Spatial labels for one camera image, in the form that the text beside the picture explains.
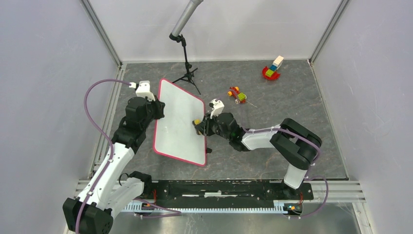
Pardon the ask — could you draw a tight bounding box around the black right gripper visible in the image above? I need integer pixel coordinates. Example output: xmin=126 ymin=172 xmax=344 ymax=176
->
xmin=194 ymin=112 xmax=230 ymax=142

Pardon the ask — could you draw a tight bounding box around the pink framed whiteboard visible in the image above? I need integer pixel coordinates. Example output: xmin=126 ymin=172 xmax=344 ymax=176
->
xmin=153 ymin=78 xmax=207 ymax=167

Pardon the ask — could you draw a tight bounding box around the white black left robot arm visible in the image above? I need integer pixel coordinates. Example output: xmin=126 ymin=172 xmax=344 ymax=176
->
xmin=63 ymin=97 xmax=165 ymax=234

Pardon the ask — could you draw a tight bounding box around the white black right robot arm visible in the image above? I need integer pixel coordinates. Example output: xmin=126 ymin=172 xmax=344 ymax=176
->
xmin=192 ymin=113 xmax=322 ymax=199

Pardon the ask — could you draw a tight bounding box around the red toy brick car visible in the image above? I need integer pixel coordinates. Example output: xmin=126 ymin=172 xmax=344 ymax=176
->
xmin=227 ymin=86 xmax=247 ymax=104

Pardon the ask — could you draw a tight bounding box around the black tripod microphone stand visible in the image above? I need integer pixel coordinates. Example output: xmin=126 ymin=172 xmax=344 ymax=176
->
xmin=169 ymin=34 xmax=201 ymax=94

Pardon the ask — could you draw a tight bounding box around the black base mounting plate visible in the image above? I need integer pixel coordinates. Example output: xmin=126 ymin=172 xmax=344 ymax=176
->
xmin=141 ymin=179 xmax=314 ymax=208

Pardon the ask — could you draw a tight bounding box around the red toy brick boat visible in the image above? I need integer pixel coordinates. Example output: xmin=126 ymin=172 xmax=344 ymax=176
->
xmin=262 ymin=56 xmax=284 ymax=80

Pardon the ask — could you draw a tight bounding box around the grey microphone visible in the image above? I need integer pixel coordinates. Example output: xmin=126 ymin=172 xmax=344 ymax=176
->
xmin=169 ymin=0 xmax=203 ymax=40

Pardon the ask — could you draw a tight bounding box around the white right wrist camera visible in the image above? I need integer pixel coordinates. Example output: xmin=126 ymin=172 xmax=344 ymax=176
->
xmin=208 ymin=98 xmax=225 ymax=119

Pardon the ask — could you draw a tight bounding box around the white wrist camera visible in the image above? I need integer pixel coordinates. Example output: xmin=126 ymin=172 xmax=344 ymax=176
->
xmin=208 ymin=98 xmax=225 ymax=119
xmin=129 ymin=80 xmax=155 ymax=101

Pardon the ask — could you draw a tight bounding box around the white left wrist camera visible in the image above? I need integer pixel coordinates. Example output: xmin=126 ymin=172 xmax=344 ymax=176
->
xmin=129 ymin=80 xmax=155 ymax=101

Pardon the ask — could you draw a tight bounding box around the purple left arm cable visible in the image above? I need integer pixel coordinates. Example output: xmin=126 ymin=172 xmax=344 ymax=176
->
xmin=75 ymin=78 xmax=131 ymax=234

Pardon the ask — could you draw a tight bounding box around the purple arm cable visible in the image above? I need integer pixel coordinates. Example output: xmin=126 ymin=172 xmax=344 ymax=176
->
xmin=75 ymin=78 xmax=131 ymax=234
xmin=213 ymin=94 xmax=330 ymax=220

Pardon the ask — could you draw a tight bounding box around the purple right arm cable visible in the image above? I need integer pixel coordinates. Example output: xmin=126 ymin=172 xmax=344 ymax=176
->
xmin=213 ymin=94 xmax=330 ymax=220

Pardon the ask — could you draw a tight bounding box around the white slotted cable duct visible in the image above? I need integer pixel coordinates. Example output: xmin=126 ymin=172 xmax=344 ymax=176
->
xmin=121 ymin=200 xmax=302 ymax=215

